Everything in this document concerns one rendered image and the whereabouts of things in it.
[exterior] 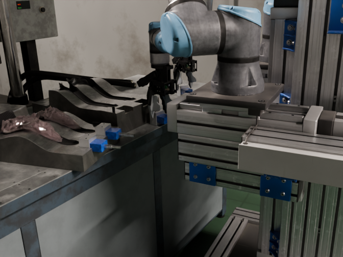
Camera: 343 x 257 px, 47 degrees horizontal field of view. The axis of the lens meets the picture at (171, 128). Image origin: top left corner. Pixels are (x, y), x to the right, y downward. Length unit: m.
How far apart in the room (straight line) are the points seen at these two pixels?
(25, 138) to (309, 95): 0.87
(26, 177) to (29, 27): 1.17
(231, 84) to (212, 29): 0.16
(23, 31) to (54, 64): 2.56
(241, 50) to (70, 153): 0.59
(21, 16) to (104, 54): 2.16
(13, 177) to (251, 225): 1.19
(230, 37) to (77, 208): 0.76
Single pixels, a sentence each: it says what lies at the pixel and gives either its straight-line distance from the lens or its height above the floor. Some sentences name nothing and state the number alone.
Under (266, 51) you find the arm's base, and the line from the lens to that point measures 1.56.
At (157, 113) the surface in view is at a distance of 1.56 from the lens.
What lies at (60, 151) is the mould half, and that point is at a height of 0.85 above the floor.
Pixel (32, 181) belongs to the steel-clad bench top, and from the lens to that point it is 1.22.
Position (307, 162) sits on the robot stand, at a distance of 0.97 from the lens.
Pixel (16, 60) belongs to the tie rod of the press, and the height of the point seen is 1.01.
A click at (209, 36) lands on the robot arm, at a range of 1.03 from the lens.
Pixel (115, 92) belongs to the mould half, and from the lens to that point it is 1.76.
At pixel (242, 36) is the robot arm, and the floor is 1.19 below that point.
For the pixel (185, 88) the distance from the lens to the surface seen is 1.96.
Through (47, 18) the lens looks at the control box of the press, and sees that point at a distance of 2.33.
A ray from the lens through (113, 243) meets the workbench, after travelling 1.60.
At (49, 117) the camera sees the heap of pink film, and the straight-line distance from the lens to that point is 1.43.
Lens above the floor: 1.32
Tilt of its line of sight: 20 degrees down
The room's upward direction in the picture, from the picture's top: 2 degrees counter-clockwise
